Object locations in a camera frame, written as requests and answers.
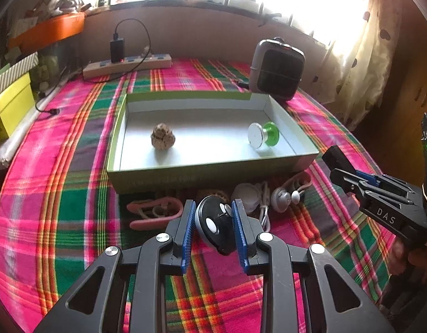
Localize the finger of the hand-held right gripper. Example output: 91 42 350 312
322 146 419 198
329 169 413 209

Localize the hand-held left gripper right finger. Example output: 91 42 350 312
232 199 396 333

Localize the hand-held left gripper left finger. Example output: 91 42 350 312
33 199 196 333

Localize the black round key fob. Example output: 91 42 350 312
195 195 239 255

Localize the silver gadget with pink strap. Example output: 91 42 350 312
271 171 313 213

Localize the green cardboard box tray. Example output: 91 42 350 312
106 92 320 195

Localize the person's right hand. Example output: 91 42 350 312
390 239 427 274

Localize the green and white knob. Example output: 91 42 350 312
248 121 280 150

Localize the cream dotted curtain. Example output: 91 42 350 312
333 0 403 130

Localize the grey portable heater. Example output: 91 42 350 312
249 37 306 102

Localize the beige power strip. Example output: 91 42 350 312
82 54 173 79

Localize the black charger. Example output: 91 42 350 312
110 34 126 64

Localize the white wrapped package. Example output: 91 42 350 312
0 111 37 169

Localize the yellow cardboard box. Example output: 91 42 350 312
0 73 36 143

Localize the striped cardboard box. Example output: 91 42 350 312
0 52 39 92

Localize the orange tray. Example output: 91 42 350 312
8 12 86 50

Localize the white cable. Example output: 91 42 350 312
257 181 273 231

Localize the black cable with plug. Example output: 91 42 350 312
34 55 85 115

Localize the black charger cable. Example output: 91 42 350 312
79 19 152 84

